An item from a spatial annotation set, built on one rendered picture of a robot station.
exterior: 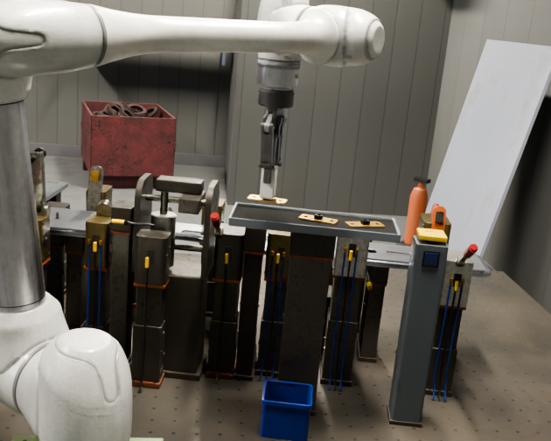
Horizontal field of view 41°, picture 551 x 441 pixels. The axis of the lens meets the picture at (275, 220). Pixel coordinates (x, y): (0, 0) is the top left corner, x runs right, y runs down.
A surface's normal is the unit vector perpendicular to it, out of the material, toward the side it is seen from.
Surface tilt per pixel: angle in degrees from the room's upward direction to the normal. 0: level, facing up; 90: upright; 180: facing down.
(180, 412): 0
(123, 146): 90
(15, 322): 55
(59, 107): 90
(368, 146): 90
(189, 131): 90
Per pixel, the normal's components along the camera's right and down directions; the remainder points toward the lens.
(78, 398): 0.15, 0.05
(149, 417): 0.09, -0.96
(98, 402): 0.49, 0.07
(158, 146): 0.32, 0.29
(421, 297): -0.06, 0.26
